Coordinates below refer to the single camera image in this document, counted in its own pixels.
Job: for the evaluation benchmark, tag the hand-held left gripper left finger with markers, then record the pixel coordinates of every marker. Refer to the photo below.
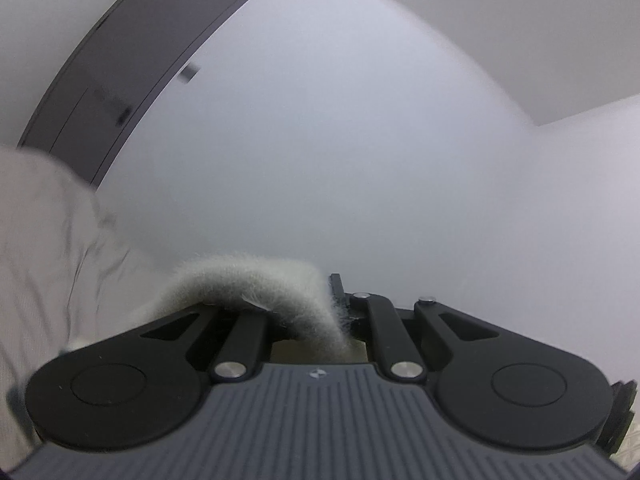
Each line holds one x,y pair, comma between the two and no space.
247,335

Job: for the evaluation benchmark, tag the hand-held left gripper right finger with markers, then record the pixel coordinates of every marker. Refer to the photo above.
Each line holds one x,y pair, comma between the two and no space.
337,286

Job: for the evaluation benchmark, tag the white fluffy sweater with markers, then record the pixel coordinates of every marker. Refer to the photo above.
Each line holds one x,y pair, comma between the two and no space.
250,280

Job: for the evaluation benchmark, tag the beige bed sheet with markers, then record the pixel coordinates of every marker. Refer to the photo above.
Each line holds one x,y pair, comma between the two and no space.
40,240

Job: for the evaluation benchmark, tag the dark grey door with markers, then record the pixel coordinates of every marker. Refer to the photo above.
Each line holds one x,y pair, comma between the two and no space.
125,50

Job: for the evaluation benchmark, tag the small wall switch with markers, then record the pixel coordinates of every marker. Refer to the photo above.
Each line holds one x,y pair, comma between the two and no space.
189,71

